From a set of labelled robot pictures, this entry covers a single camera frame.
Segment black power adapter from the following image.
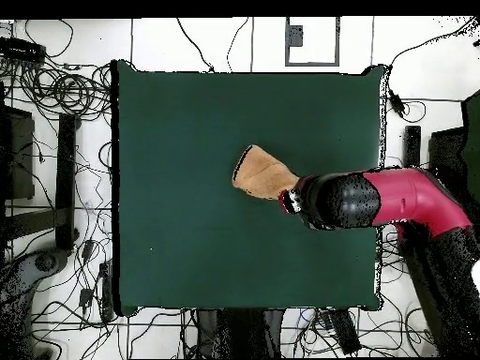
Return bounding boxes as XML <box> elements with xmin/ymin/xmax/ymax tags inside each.
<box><xmin>80</xmin><ymin>239</ymin><xmax>96</xmax><ymax>261</ymax></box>
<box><xmin>387</xmin><ymin>87</ymin><xmax>407</xmax><ymax>118</ymax></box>
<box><xmin>78</xmin><ymin>287</ymin><xmax>94</xmax><ymax>309</ymax></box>

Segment black power strip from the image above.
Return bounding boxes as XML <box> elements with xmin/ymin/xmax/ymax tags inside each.
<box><xmin>0</xmin><ymin>36</ymin><xmax>47</xmax><ymax>64</ymax></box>
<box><xmin>323</xmin><ymin>307</ymin><xmax>363</xmax><ymax>355</ymax></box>

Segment tan terry towel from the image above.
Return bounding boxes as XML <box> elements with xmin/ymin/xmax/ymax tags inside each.
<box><xmin>231</xmin><ymin>144</ymin><xmax>301</xmax><ymax>201</ymax></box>

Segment coiled black cables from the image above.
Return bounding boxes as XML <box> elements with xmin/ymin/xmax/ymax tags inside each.
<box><xmin>20</xmin><ymin>61</ymin><xmax>113</xmax><ymax>123</ymax></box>

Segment grey wheeled stand base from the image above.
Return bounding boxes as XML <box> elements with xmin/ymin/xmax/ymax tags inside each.
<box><xmin>0</xmin><ymin>247</ymin><xmax>72</xmax><ymax>312</ymax></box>

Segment dark green table cloth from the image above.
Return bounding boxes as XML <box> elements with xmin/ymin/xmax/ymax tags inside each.
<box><xmin>111</xmin><ymin>59</ymin><xmax>387</xmax><ymax>317</ymax></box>

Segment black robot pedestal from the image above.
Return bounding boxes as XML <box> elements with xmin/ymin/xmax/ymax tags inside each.
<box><xmin>194</xmin><ymin>307</ymin><xmax>285</xmax><ymax>359</ymax></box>

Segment grey square floor frame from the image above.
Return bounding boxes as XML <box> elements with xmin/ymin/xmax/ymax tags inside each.
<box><xmin>284</xmin><ymin>16</ymin><xmax>341</xmax><ymax>68</ymax></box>

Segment small grey box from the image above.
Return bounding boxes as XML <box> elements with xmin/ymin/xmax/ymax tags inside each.
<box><xmin>287</xmin><ymin>24</ymin><xmax>304</xmax><ymax>48</ymax></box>

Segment black equipment case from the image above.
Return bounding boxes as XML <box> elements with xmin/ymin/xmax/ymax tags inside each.
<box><xmin>427</xmin><ymin>127</ymin><xmax>468</xmax><ymax>177</ymax></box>
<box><xmin>0</xmin><ymin>106</ymin><xmax>36</xmax><ymax>201</ymax></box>

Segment green covered side table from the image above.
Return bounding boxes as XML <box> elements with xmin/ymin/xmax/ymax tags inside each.
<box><xmin>460</xmin><ymin>89</ymin><xmax>480</xmax><ymax>181</ymax></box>

